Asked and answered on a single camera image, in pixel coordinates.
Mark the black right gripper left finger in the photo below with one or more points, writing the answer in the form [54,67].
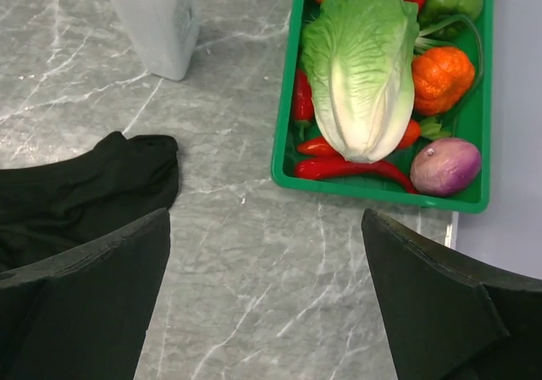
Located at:
[84,313]

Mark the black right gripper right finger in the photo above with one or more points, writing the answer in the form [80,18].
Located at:
[448,315]

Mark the black printed t-shirt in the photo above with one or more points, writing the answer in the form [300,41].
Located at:
[49,209]

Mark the toy purple onion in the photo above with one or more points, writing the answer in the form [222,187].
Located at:
[445,167]

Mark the toy orange carrot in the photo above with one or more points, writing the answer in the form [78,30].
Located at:
[412,133]

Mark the green plastic tray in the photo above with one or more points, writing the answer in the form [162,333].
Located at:
[469,119]

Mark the toy long red chili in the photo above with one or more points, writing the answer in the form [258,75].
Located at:
[321,168]

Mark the toy orange bumpy pumpkin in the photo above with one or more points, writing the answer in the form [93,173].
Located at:
[441,76]

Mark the toy small red pepper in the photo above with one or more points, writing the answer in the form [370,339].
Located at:
[302,107]

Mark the toy napa cabbage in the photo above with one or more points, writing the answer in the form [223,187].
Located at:
[357,55]

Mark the white rectangular bottle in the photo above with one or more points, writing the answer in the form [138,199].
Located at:
[163,33]

